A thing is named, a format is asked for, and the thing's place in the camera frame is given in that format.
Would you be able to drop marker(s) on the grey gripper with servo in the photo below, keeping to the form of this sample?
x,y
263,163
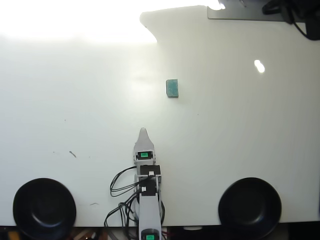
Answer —
x,y
143,155

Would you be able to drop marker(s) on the blue foam cube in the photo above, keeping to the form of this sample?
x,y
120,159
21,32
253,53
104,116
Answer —
x,y
172,87

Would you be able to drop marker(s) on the white clamp piece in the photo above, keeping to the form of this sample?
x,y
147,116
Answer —
x,y
192,228

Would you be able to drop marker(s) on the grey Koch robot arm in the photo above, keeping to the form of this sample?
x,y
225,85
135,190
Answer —
x,y
148,212

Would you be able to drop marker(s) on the black round bowl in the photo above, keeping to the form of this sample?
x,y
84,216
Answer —
x,y
250,207
43,207

